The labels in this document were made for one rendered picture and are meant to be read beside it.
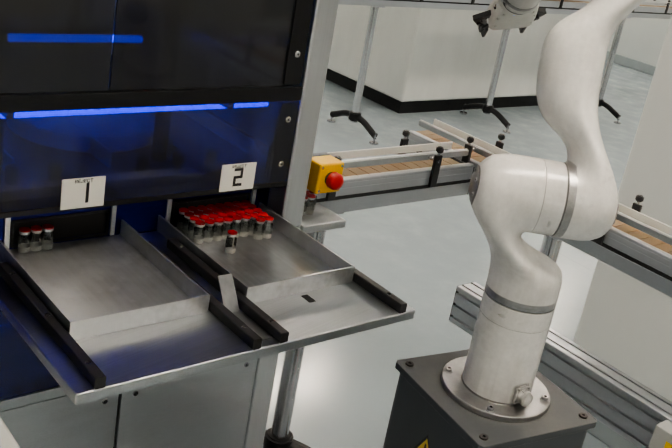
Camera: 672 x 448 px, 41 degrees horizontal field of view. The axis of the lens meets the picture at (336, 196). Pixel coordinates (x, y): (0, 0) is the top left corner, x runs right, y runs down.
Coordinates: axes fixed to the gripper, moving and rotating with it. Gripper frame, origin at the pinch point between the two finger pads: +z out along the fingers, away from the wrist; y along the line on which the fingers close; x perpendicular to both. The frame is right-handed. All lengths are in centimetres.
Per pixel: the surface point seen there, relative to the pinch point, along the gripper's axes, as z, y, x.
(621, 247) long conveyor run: 21, 26, -52
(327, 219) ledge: 14, -45, -38
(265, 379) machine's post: 29, -64, -72
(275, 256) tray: -7, -59, -49
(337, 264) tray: -10, -46, -52
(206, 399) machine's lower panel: 21, -78, -75
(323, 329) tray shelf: -29, -52, -67
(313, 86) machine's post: -13, -47, -14
